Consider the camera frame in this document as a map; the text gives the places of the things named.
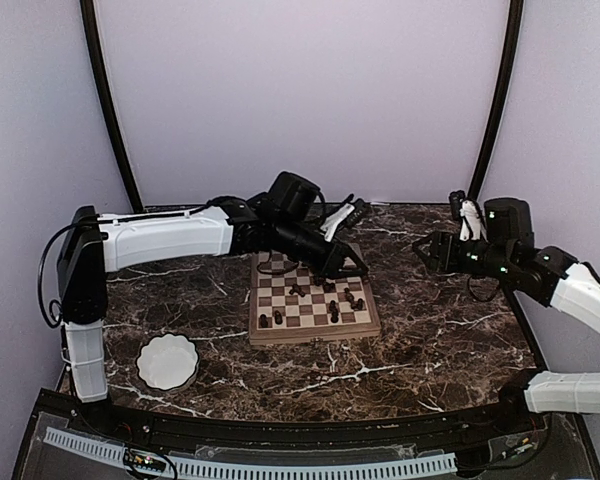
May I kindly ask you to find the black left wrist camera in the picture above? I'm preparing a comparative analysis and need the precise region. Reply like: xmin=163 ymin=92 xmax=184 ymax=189
xmin=267 ymin=171 xmax=321 ymax=220

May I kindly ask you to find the grey slotted cable duct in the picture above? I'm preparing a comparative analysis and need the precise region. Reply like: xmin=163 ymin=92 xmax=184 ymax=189
xmin=42 ymin=427 xmax=458 ymax=479

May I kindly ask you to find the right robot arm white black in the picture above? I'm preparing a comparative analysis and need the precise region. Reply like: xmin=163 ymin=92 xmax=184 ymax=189
xmin=412 ymin=231 xmax=600 ymax=434

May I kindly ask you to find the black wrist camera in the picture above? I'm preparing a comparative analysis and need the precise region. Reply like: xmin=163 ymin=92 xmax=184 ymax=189
xmin=267 ymin=171 xmax=321 ymax=220
xmin=484 ymin=197 xmax=535 ymax=247

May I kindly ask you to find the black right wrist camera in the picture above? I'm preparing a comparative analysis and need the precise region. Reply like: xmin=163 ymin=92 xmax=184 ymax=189
xmin=484 ymin=197 xmax=535 ymax=247

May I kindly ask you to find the white fluted ceramic bowl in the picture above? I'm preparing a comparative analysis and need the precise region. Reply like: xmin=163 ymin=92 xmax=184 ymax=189
xmin=136 ymin=333 xmax=200 ymax=391

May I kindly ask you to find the wooden chess board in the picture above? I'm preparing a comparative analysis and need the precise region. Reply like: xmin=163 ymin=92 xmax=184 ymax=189
xmin=249 ymin=252 xmax=381 ymax=346

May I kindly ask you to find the black frame post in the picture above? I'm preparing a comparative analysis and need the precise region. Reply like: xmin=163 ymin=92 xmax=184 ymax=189
xmin=468 ymin=0 xmax=524 ymax=200
xmin=79 ymin=0 xmax=144 ymax=213

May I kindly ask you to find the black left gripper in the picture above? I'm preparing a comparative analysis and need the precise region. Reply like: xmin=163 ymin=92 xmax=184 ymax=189
xmin=274 ymin=216 xmax=369 ymax=279

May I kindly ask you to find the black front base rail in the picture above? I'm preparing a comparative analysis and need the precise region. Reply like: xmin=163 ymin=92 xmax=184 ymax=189
xmin=35 ymin=389 xmax=554 ymax=460

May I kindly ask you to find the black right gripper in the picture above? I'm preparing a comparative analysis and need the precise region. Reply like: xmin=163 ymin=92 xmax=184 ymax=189
xmin=412 ymin=230 xmax=515 ymax=281

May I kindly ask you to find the black right frame post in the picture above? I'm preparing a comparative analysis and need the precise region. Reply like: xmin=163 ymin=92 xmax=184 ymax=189
xmin=468 ymin=0 xmax=524 ymax=200

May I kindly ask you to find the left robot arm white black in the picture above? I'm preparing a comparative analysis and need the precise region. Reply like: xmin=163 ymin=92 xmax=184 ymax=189
xmin=36 ymin=193 xmax=368 ymax=436

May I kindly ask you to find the black left frame post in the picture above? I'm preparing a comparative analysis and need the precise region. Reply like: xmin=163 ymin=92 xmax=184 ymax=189
xmin=79 ymin=0 xmax=144 ymax=213

